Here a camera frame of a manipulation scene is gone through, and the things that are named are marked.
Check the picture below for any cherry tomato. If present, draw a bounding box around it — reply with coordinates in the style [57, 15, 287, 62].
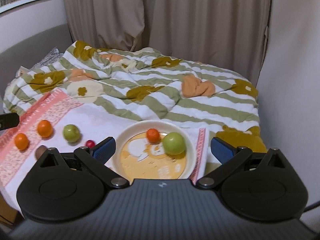
[85, 140, 96, 148]

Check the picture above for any large orange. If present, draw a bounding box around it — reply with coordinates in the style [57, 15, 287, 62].
[37, 120, 53, 138]
[14, 133, 29, 151]

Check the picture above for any green apple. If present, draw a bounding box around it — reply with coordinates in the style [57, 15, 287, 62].
[62, 124, 81, 143]
[162, 132, 186, 155]

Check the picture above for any brown kiwi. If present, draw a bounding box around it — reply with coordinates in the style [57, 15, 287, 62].
[35, 145, 47, 160]

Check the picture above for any small mandarin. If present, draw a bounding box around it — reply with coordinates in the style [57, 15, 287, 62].
[146, 128, 161, 144]

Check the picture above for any cream bowl yellow cartoon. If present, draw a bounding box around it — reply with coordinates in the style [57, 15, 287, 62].
[110, 120, 197, 182]

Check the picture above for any small card box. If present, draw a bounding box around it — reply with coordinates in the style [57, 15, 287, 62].
[15, 66, 30, 78]

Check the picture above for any grey sofa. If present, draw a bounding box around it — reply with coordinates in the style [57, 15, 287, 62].
[0, 23, 73, 98]

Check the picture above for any grey patterned pillow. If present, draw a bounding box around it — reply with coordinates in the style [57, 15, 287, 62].
[31, 47, 63, 70]

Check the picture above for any green striped floral blanket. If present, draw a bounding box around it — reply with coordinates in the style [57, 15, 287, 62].
[3, 41, 266, 152]

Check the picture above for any beige curtain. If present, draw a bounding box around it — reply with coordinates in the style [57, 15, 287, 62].
[64, 0, 271, 84]

